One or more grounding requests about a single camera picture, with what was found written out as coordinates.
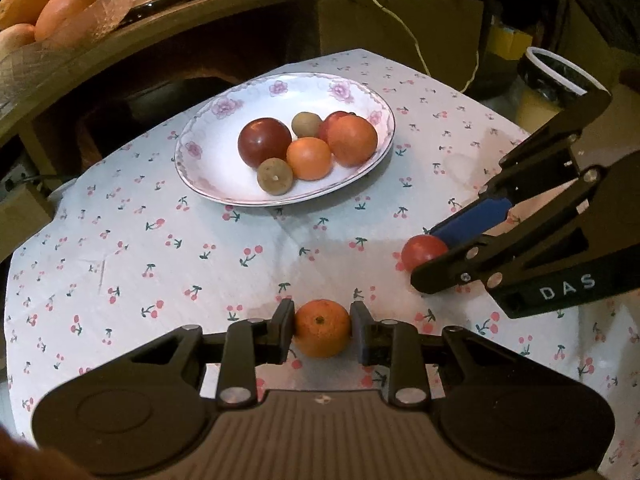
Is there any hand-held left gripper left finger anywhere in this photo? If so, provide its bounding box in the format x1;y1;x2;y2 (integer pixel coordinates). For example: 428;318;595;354
117;299;297;410

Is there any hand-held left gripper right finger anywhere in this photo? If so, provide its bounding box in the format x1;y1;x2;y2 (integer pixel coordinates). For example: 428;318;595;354
350;301;527;409

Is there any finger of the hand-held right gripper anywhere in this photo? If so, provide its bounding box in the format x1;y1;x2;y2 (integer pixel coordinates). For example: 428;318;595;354
429;87;613;249
409;181;617;296

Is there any tangerine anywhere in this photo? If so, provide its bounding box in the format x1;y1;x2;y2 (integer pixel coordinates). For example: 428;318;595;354
294;299;352;359
327;115;378;168
286;137;334;181

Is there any small red tomato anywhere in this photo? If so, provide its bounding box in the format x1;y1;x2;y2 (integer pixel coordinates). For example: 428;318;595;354
401;234;449;272
318;111;357;143

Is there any brown kiwi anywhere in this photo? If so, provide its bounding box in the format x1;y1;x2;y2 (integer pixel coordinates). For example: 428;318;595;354
257;157;293;196
291;111;323;139

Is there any white floral plate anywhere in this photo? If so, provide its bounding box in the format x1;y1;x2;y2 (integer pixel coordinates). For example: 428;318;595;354
174;73;396;207

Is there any large dark red tomato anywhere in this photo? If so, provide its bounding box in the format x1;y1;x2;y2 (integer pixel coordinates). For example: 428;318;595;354
237;117;293;167

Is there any cherry print tablecloth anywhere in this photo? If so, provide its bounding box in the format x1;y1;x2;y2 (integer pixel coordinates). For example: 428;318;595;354
4;49;640;480

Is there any yellow box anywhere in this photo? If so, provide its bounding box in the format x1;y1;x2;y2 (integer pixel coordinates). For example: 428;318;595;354
487;25;533;57

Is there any cardboard box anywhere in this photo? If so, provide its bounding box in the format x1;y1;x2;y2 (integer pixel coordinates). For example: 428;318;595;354
0;180;53;261

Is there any wooden television stand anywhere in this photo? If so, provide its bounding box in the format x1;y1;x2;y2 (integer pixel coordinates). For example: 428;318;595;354
0;0;488;261

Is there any black flat device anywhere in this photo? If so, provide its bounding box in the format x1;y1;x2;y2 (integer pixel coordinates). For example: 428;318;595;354
125;0;173;17

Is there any leaf-shaped fruit dish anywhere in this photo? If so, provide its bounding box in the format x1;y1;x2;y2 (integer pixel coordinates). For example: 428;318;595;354
0;0;147;107

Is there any large orange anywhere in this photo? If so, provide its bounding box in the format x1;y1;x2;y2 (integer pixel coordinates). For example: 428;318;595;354
34;0;103;43
0;0;57;31

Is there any yellow-red apple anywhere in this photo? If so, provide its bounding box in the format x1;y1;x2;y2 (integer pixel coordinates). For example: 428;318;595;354
0;23;37;58

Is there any yellow cable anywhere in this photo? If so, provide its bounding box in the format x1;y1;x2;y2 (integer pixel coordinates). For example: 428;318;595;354
350;0;481;93

